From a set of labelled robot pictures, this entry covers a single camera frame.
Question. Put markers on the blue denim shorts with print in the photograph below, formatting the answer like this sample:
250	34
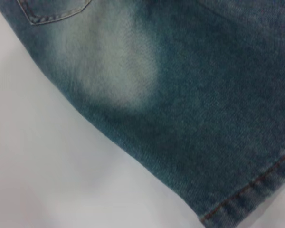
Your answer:
180	107

